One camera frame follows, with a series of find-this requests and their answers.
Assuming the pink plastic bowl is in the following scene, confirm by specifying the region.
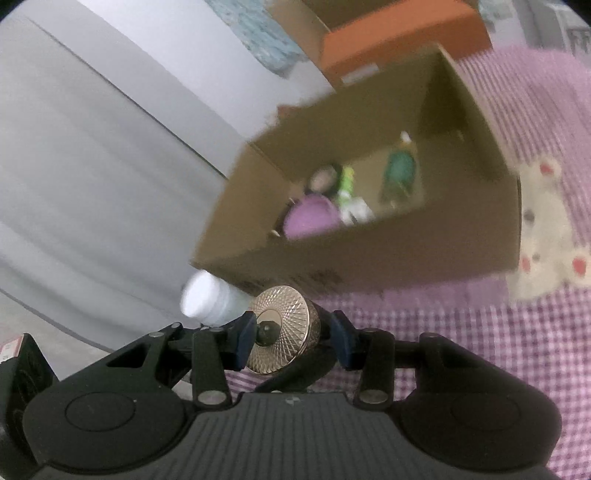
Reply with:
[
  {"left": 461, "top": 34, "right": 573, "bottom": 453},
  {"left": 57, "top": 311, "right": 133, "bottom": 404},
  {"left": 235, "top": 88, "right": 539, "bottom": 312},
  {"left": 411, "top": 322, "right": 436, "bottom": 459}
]
[{"left": 283, "top": 194, "right": 343, "bottom": 241}]

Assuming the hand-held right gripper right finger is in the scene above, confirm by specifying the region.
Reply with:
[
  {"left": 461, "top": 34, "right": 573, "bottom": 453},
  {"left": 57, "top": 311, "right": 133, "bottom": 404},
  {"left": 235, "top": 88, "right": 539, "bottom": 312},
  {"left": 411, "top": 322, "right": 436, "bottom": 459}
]
[{"left": 330, "top": 310, "right": 490, "bottom": 407}]

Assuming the orange cardboard box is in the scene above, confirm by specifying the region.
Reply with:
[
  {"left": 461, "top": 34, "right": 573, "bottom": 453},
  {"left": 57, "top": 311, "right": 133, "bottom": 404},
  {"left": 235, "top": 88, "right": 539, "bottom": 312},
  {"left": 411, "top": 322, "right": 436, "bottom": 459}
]
[{"left": 265, "top": 0, "right": 494, "bottom": 88}]

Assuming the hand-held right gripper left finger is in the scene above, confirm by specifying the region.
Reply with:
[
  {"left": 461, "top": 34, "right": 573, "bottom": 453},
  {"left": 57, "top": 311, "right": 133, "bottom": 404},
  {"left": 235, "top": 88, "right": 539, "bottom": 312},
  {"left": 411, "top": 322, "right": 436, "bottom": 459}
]
[{"left": 106, "top": 311, "right": 257, "bottom": 409}]

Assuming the green dropper bottle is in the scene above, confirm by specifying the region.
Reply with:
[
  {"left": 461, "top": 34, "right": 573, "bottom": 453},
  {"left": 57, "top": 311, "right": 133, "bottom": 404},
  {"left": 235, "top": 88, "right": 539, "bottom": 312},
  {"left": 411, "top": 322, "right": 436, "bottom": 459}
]
[{"left": 379, "top": 131, "right": 420, "bottom": 208}]

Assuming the black tape roll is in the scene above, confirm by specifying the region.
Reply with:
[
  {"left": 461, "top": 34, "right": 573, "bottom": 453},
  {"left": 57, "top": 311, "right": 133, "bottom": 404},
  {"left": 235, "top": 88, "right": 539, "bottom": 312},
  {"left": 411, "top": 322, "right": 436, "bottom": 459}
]
[{"left": 302, "top": 164, "right": 345, "bottom": 199}]

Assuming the white bottle with green label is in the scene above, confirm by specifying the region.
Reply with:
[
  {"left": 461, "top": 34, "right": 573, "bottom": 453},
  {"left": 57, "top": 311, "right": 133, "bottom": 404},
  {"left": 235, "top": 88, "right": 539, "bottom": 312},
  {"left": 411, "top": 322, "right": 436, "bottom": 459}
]
[{"left": 180, "top": 271, "right": 254, "bottom": 325}]

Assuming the floral blue cloth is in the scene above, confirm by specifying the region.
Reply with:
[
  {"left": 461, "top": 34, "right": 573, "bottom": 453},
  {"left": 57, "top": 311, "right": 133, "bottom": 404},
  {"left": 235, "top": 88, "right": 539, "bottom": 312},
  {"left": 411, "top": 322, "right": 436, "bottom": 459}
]
[{"left": 205, "top": 0, "right": 308, "bottom": 78}]

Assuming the purple checkered tablecloth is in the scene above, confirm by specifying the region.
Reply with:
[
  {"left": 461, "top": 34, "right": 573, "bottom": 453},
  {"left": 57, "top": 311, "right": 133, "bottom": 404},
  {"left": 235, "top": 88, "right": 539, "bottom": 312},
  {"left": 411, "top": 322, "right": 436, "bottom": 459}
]
[{"left": 226, "top": 44, "right": 591, "bottom": 478}]

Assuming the green lip balm tube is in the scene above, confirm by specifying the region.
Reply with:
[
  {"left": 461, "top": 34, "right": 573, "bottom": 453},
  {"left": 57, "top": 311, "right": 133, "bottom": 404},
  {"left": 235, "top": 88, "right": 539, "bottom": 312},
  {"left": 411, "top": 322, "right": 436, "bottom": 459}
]
[{"left": 336, "top": 166, "right": 365, "bottom": 208}]

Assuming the white plug charger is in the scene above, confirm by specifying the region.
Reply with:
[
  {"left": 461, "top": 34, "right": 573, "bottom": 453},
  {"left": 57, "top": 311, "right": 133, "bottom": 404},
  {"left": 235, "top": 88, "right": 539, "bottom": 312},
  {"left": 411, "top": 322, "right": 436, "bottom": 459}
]
[{"left": 342, "top": 200, "right": 376, "bottom": 225}]

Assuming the large brown cardboard box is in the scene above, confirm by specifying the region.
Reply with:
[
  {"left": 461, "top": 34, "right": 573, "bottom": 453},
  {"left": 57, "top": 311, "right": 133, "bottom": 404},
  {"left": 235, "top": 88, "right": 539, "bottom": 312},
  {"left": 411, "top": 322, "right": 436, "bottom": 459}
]
[{"left": 191, "top": 43, "right": 523, "bottom": 294}]

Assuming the black jar with gold lid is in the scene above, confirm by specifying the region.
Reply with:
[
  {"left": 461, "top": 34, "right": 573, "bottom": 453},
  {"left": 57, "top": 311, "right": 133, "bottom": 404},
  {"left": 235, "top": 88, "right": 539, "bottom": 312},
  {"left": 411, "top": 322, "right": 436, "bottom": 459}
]
[{"left": 245, "top": 285, "right": 337, "bottom": 393}]

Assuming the white water dispenser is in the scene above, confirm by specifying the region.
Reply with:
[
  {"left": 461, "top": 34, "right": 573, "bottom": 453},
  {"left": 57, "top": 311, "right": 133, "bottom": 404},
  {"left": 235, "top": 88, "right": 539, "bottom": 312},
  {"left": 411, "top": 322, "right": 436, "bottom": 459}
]
[{"left": 551, "top": 0, "right": 591, "bottom": 54}]

